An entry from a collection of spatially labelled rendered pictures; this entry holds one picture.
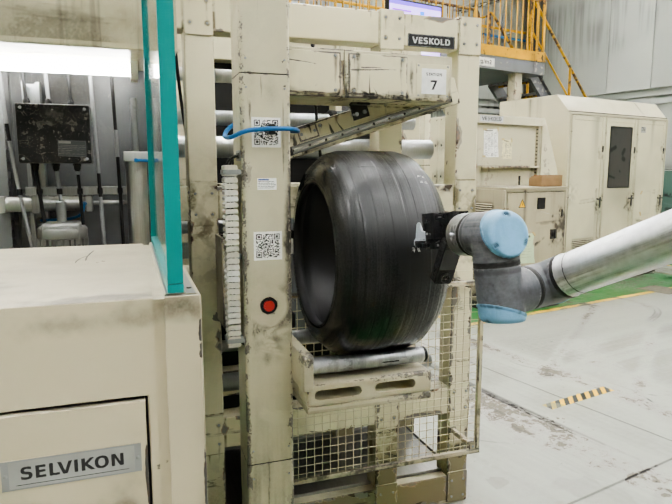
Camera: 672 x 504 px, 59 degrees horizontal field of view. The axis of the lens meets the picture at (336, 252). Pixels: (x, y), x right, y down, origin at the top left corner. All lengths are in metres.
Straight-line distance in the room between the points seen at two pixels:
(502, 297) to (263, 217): 0.67
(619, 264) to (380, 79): 1.05
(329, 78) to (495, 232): 0.92
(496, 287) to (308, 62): 1.00
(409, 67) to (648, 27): 12.43
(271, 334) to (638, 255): 0.92
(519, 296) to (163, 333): 0.69
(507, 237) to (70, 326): 0.76
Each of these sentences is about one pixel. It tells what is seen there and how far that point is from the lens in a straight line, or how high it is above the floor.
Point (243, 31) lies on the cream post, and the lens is 1.56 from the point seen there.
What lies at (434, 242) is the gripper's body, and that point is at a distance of 1.33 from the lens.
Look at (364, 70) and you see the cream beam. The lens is 1.92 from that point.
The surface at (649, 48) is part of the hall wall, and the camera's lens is 14.17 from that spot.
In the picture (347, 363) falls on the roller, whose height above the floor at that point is 0.90.
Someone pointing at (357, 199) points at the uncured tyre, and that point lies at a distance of 1.45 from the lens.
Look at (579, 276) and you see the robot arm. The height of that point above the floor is 1.22.
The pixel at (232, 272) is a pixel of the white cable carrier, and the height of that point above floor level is 1.15.
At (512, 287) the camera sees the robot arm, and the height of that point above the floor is 1.20.
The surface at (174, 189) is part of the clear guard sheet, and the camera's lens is 0.71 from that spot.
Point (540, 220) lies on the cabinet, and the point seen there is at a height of 0.91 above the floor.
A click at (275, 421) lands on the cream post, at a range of 1.68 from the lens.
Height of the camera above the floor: 1.42
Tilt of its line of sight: 8 degrees down
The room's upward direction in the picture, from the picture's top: straight up
